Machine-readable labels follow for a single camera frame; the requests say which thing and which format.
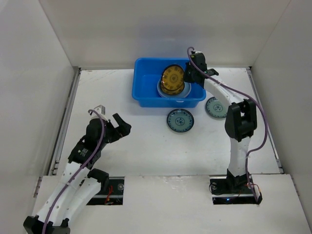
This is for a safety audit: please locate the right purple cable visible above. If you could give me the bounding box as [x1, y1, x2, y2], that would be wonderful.
[187, 46, 269, 203]

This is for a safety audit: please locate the blue white plate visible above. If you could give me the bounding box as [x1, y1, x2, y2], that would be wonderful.
[205, 97, 227, 119]
[166, 108, 195, 134]

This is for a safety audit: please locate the left aluminium rail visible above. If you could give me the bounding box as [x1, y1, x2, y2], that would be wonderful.
[43, 66, 81, 176]

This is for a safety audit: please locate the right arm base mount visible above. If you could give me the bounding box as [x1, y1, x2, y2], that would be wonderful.
[209, 176, 263, 205]

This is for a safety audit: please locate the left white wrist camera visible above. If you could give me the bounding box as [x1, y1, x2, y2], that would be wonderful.
[88, 105, 108, 121]

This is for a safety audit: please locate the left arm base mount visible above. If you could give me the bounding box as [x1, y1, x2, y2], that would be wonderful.
[87, 177, 125, 206]

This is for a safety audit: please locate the purple cable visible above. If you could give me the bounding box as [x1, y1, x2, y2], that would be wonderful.
[187, 46, 269, 203]
[40, 109, 108, 234]

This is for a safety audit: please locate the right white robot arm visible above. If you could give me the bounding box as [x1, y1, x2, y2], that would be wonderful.
[183, 51, 257, 194]

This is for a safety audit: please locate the yellow patterned plate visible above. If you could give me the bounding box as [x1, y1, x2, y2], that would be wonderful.
[160, 64, 185, 92]
[159, 80, 185, 96]

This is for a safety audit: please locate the aluminium rail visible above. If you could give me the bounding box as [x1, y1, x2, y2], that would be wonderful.
[43, 66, 81, 176]
[246, 66, 285, 174]

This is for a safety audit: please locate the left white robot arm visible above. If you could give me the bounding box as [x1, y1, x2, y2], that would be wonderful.
[23, 110, 131, 234]

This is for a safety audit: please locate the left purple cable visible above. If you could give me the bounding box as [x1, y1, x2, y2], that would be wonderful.
[40, 109, 108, 234]

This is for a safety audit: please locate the right aluminium rail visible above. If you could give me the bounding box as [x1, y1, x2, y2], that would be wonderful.
[246, 66, 285, 174]

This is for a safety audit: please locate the light blue plastic plate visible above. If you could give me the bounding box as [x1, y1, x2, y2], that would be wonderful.
[157, 80, 192, 98]

